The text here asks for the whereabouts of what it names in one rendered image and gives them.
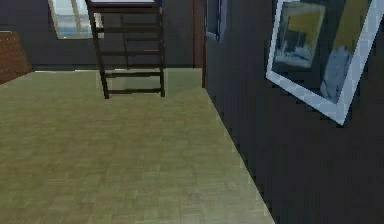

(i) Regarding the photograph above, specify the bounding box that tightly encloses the dark red room door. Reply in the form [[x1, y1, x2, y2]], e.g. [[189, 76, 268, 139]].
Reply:
[[192, 0, 208, 89]]

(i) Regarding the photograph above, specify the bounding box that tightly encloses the dark wooden slatted table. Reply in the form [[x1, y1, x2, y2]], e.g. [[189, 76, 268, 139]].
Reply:
[[84, 0, 167, 100]]

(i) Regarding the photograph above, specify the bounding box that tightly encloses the large white framed picture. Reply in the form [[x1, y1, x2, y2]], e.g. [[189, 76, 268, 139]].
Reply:
[[265, 0, 384, 127]]

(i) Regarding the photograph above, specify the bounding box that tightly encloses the white framed window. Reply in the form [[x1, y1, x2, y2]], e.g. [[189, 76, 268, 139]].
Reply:
[[47, 0, 104, 40]]

